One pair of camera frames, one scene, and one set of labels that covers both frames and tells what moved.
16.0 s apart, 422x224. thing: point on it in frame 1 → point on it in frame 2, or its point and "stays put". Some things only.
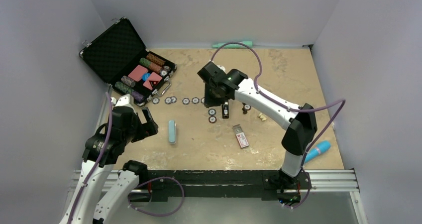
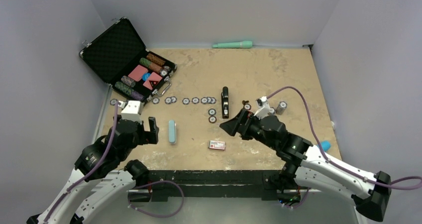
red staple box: x=241 y=136 → x=219 y=145
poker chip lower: x=212 y=119 stays put
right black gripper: x=210 y=101 → x=237 y=124
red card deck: x=137 y=73 stays put
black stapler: x=225 y=110 stays put
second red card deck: x=154 y=79 stays put
